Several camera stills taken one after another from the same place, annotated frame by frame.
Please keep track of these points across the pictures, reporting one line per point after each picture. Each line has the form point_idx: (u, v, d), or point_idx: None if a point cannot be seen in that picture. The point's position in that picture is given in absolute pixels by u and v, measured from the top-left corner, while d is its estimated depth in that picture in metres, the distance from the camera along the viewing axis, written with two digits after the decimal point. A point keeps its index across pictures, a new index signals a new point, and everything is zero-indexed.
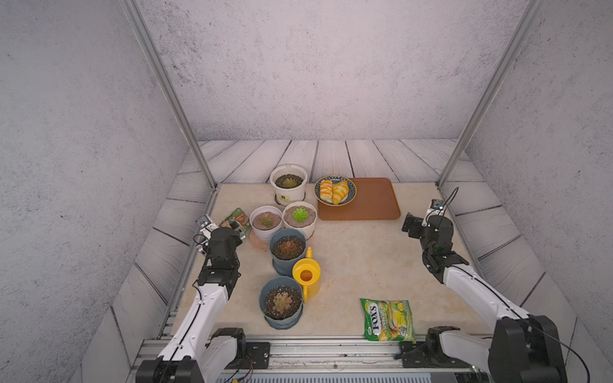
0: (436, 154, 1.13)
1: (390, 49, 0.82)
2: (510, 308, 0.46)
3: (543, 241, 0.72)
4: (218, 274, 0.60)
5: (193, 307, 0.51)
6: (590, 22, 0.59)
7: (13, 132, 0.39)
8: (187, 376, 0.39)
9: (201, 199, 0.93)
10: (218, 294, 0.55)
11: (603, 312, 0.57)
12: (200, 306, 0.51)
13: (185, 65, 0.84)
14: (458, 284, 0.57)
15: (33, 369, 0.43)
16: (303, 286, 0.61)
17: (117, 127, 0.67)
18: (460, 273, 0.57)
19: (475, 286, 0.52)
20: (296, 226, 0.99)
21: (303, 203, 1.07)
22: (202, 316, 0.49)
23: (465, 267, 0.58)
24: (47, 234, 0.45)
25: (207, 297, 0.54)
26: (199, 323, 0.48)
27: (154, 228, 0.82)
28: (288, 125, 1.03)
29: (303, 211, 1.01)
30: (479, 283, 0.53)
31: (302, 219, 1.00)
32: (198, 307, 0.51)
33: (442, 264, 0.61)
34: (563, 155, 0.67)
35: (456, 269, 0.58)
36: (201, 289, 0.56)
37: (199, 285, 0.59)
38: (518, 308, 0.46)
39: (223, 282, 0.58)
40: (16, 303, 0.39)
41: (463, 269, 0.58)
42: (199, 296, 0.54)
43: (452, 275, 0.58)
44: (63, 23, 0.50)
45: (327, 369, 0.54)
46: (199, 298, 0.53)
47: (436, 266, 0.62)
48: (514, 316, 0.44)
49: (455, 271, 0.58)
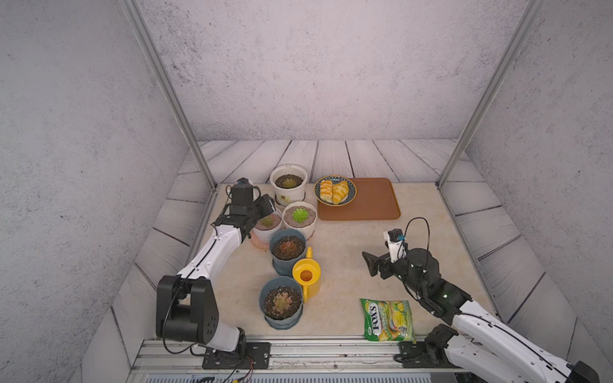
0: (436, 155, 1.14)
1: (391, 49, 0.82)
2: (551, 365, 0.43)
3: (543, 241, 0.72)
4: (233, 219, 0.63)
5: (210, 240, 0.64)
6: (590, 22, 0.59)
7: (13, 132, 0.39)
8: (201, 292, 0.43)
9: (201, 199, 1.18)
10: (231, 233, 0.58)
11: (603, 312, 0.57)
12: (215, 240, 0.55)
13: (185, 65, 0.84)
14: (473, 331, 0.52)
15: (33, 369, 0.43)
16: (303, 285, 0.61)
17: (118, 128, 0.67)
18: (476, 321, 0.51)
19: (500, 337, 0.48)
20: (296, 226, 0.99)
21: (303, 203, 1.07)
22: (216, 249, 0.53)
23: (472, 308, 0.53)
24: (47, 234, 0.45)
25: (223, 234, 0.58)
26: (214, 254, 0.51)
27: (154, 228, 0.82)
28: (288, 125, 1.03)
29: (303, 211, 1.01)
30: (502, 333, 0.48)
31: (302, 219, 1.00)
32: (214, 241, 0.55)
33: (447, 304, 0.55)
34: (563, 155, 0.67)
35: (468, 315, 0.52)
36: (218, 227, 0.60)
37: (217, 223, 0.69)
38: (559, 364, 0.43)
39: (236, 225, 0.61)
40: (15, 303, 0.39)
41: (473, 312, 0.52)
42: (215, 232, 0.58)
43: (464, 322, 0.53)
44: (63, 24, 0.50)
45: (327, 369, 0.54)
46: (216, 234, 0.58)
47: (440, 309, 0.55)
48: (562, 377, 0.41)
49: (468, 319, 0.52)
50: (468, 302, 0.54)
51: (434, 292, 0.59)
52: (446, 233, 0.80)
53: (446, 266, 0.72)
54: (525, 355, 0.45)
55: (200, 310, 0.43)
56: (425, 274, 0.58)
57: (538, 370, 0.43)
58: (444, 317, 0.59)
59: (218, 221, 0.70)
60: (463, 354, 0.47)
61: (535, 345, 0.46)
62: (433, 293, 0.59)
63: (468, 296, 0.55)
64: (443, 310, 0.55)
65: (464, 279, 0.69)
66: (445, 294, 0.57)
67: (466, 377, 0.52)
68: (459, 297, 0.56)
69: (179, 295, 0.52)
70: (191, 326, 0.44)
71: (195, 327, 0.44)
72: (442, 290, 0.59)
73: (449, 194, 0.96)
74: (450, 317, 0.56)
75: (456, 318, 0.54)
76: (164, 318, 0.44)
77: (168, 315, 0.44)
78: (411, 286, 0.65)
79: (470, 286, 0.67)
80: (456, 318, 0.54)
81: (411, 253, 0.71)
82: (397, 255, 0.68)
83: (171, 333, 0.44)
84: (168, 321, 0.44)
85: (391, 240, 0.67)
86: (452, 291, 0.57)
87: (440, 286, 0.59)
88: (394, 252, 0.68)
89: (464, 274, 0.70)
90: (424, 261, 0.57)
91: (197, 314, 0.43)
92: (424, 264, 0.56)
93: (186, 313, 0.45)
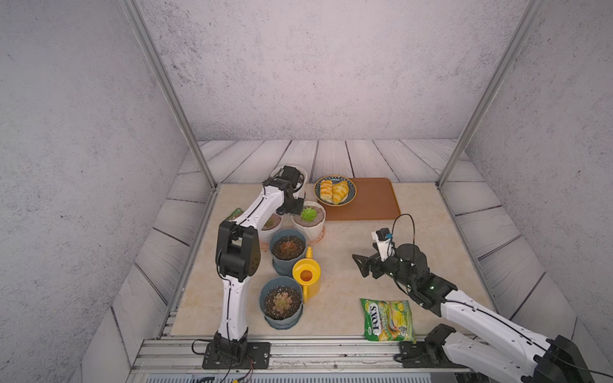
0: (436, 155, 1.14)
1: (391, 50, 0.82)
2: (531, 341, 0.44)
3: (543, 241, 0.72)
4: (276, 182, 0.73)
5: (258, 198, 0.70)
6: (590, 22, 0.59)
7: (13, 132, 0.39)
8: (251, 238, 0.55)
9: (201, 199, 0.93)
10: (277, 194, 0.69)
11: (603, 312, 0.57)
12: (263, 198, 0.66)
13: (185, 65, 0.84)
14: (460, 317, 0.54)
15: (33, 369, 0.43)
16: (303, 285, 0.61)
17: (117, 127, 0.67)
18: (460, 307, 0.53)
19: (484, 321, 0.49)
20: (306, 226, 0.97)
21: (310, 201, 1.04)
22: (263, 205, 0.64)
23: (457, 295, 0.56)
24: (47, 234, 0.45)
25: (270, 193, 0.68)
26: (262, 211, 0.63)
27: (154, 228, 0.82)
28: (288, 125, 1.03)
29: (311, 210, 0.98)
30: (487, 317, 0.50)
31: (311, 219, 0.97)
32: (261, 199, 0.66)
33: (434, 296, 0.57)
34: (563, 155, 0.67)
35: (452, 302, 0.55)
36: (266, 187, 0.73)
37: (266, 184, 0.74)
38: (539, 339, 0.44)
39: (282, 187, 0.71)
40: (15, 303, 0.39)
41: (458, 299, 0.55)
42: (263, 192, 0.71)
43: (449, 310, 0.55)
44: (63, 23, 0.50)
45: (327, 369, 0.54)
46: (264, 193, 0.68)
47: (428, 300, 0.58)
48: (541, 351, 0.42)
49: (452, 306, 0.54)
50: (454, 290, 0.57)
51: (422, 286, 0.61)
52: (446, 233, 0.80)
53: (445, 265, 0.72)
54: (506, 334, 0.46)
55: (250, 251, 0.56)
56: (413, 267, 0.61)
57: (519, 345, 0.44)
58: (433, 309, 0.58)
59: (266, 182, 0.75)
60: (460, 349, 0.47)
61: (516, 324, 0.47)
62: (422, 286, 0.62)
63: (455, 286, 0.58)
64: (431, 302, 0.58)
65: (463, 279, 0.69)
66: (432, 286, 0.60)
67: (466, 377, 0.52)
68: (445, 287, 0.58)
69: (234, 237, 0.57)
70: (240, 262, 0.57)
71: (243, 264, 0.57)
72: (430, 282, 0.63)
73: (449, 194, 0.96)
74: (439, 308, 0.58)
75: (443, 308, 0.56)
76: (220, 251, 0.58)
77: (223, 249, 0.58)
78: (401, 282, 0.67)
79: (471, 286, 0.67)
80: (443, 307, 0.56)
81: (401, 247, 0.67)
82: (386, 254, 0.70)
83: (222, 265, 0.59)
84: (224, 254, 0.58)
85: (381, 238, 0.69)
86: (439, 283, 0.60)
87: (429, 279, 0.62)
88: (384, 250, 0.71)
89: (464, 274, 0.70)
90: (411, 254, 0.60)
91: (246, 254, 0.56)
92: (412, 258, 0.59)
93: (237, 252, 0.59)
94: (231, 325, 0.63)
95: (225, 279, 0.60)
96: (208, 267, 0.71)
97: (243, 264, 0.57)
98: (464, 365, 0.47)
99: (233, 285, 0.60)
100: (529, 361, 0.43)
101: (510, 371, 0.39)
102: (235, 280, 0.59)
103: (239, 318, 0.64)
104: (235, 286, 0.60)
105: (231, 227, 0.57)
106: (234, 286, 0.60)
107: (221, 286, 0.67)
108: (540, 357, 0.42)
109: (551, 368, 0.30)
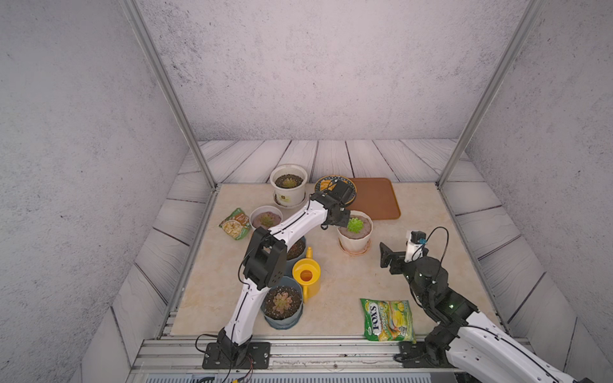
0: (436, 154, 1.13)
1: (391, 50, 0.82)
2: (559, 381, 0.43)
3: (543, 241, 0.72)
4: (323, 199, 0.70)
5: (299, 211, 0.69)
6: (590, 22, 0.59)
7: (13, 132, 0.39)
8: (278, 252, 0.54)
9: (201, 199, 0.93)
10: (319, 212, 0.66)
11: (602, 312, 0.57)
12: (305, 213, 0.65)
13: (185, 64, 0.84)
14: (480, 343, 0.52)
15: (33, 369, 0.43)
16: (303, 286, 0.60)
17: (117, 127, 0.67)
18: (482, 333, 0.51)
19: (508, 352, 0.48)
20: (353, 237, 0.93)
21: (357, 211, 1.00)
22: (302, 221, 0.62)
23: (479, 320, 0.53)
24: (47, 234, 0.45)
25: (312, 210, 0.66)
26: (298, 227, 0.61)
27: (154, 228, 0.82)
28: (288, 125, 1.03)
29: (359, 220, 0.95)
30: (511, 349, 0.48)
31: (357, 230, 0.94)
32: (302, 214, 0.64)
33: (453, 315, 0.55)
34: (563, 155, 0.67)
35: (474, 326, 0.52)
36: (311, 202, 0.68)
37: (312, 199, 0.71)
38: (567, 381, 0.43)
39: (327, 206, 0.68)
40: (15, 303, 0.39)
41: (480, 324, 0.52)
42: (306, 207, 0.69)
43: (470, 334, 0.53)
44: (63, 23, 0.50)
45: (327, 369, 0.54)
46: (306, 208, 0.66)
47: (445, 319, 0.55)
48: None
49: (475, 331, 0.52)
50: (474, 312, 0.54)
51: (440, 302, 0.59)
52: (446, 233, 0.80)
53: (445, 265, 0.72)
54: (531, 370, 0.45)
55: (274, 265, 0.55)
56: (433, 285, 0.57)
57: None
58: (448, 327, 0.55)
59: (314, 195, 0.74)
60: (464, 357, 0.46)
61: (541, 360, 0.46)
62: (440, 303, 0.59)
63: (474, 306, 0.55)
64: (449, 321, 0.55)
65: (463, 279, 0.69)
66: (451, 303, 0.57)
67: (465, 377, 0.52)
68: (465, 307, 0.55)
69: (266, 244, 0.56)
70: (262, 272, 0.57)
71: (265, 274, 0.57)
72: (448, 299, 0.59)
73: (448, 194, 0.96)
74: (456, 328, 0.55)
75: (463, 330, 0.54)
76: (248, 254, 0.59)
77: (251, 254, 0.59)
78: (417, 293, 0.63)
79: (471, 286, 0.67)
80: (463, 329, 0.54)
81: (421, 262, 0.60)
82: (413, 257, 0.68)
83: (247, 269, 0.60)
84: (251, 258, 0.59)
85: (412, 241, 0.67)
86: (458, 301, 0.57)
87: (447, 296, 0.60)
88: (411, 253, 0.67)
89: (465, 274, 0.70)
90: (433, 271, 0.56)
91: (271, 266, 0.55)
92: None
93: (263, 261, 0.58)
94: (238, 329, 0.63)
95: (245, 282, 0.61)
96: (208, 266, 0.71)
97: (264, 274, 0.57)
98: (462, 369, 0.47)
99: (251, 290, 0.60)
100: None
101: None
102: (254, 286, 0.59)
103: (246, 323, 0.63)
104: (251, 291, 0.60)
105: (265, 234, 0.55)
106: (251, 292, 0.60)
107: (221, 285, 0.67)
108: None
109: None
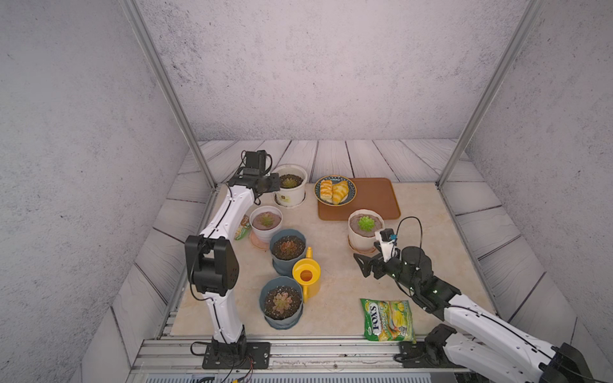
0: (436, 154, 1.13)
1: (391, 49, 0.82)
2: (536, 348, 0.44)
3: (543, 241, 0.72)
4: (245, 179, 0.66)
5: (226, 203, 0.60)
6: (590, 22, 0.59)
7: (12, 132, 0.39)
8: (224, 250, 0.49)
9: (201, 199, 1.18)
10: (245, 194, 0.62)
11: (603, 312, 0.57)
12: (231, 201, 0.60)
13: (185, 64, 0.84)
14: (463, 323, 0.54)
15: (33, 369, 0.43)
16: (303, 286, 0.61)
17: (117, 127, 0.67)
18: (463, 313, 0.53)
19: (488, 326, 0.49)
20: (364, 235, 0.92)
21: (365, 209, 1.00)
22: (232, 209, 0.58)
23: (461, 300, 0.55)
24: (47, 234, 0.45)
25: (237, 195, 0.62)
26: (231, 214, 0.57)
27: (154, 228, 0.82)
28: (288, 126, 1.04)
29: (369, 219, 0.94)
30: (491, 322, 0.50)
31: (369, 228, 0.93)
32: (230, 203, 0.59)
33: (437, 299, 0.57)
34: (564, 155, 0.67)
35: (456, 306, 0.54)
36: (231, 188, 0.63)
37: (231, 185, 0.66)
38: (543, 346, 0.44)
39: (249, 185, 0.64)
40: (15, 303, 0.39)
41: (461, 304, 0.55)
42: (230, 195, 0.62)
43: (452, 314, 0.55)
44: (63, 23, 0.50)
45: (327, 369, 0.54)
46: (231, 196, 0.61)
47: (431, 305, 0.58)
48: (546, 359, 0.42)
49: (456, 310, 0.54)
50: (457, 295, 0.57)
51: (426, 289, 0.61)
52: (446, 233, 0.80)
53: (445, 265, 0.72)
54: (511, 341, 0.46)
55: (226, 264, 0.50)
56: (417, 271, 0.60)
57: (524, 353, 0.44)
58: (436, 313, 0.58)
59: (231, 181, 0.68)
60: (460, 350, 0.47)
61: (520, 330, 0.47)
62: (426, 290, 0.61)
63: (458, 290, 0.57)
64: (434, 306, 0.57)
65: (463, 279, 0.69)
66: (435, 289, 0.60)
67: (466, 377, 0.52)
68: (448, 291, 0.58)
69: (206, 250, 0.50)
70: (219, 278, 0.52)
71: (222, 278, 0.52)
72: (433, 286, 0.63)
73: (448, 194, 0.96)
74: (442, 313, 0.57)
75: (447, 312, 0.56)
76: (191, 269, 0.52)
77: (195, 266, 0.52)
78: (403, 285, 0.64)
79: (470, 286, 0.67)
80: (446, 312, 0.56)
81: (405, 250, 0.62)
82: (389, 254, 0.69)
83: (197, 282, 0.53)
84: (197, 272, 0.53)
85: (384, 239, 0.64)
86: (443, 287, 0.59)
87: (432, 282, 0.61)
88: (386, 251, 0.70)
89: (464, 274, 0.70)
90: (416, 258, 0.59)
91: (223, 267, 0.51)
92: (417, 262, 0.58)
93: (212, 266, 0.53)
94: (226, 331, 0.62)
95: (205, 297, 0.56)
96: None
97: (221, 278, 0.52)
98: (464, 365, 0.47)
99: (215, 299, 0.56)
100: (534, 369, 0.43)
101: (512, 376, 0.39)
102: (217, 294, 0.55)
103: (231, 325, 0.63)
104: (217, 300, 0.56)
105: (199, 242, 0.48)
106: (217, 301, 0.56)
107: None
108: (546, 365, 0.42)
109: (557, 376, 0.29)
